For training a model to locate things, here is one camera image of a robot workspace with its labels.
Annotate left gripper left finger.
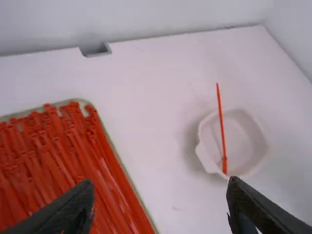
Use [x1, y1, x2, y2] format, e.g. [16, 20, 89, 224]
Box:
[0, 178, 96, 234]

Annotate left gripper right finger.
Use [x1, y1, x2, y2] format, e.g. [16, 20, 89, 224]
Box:
[225, 175, 312, 234]

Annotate orange cable tie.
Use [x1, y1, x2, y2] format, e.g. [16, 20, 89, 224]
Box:
[215, 82, 229, 176]

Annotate white dish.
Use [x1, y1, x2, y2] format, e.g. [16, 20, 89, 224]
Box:
[194, 108, 268, 176]

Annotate pale tray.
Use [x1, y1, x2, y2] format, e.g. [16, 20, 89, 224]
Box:
[0, 97, 162, 234]

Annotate row of orange cable ties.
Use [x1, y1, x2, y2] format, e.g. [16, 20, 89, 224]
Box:
[0, 102, 156, 234]

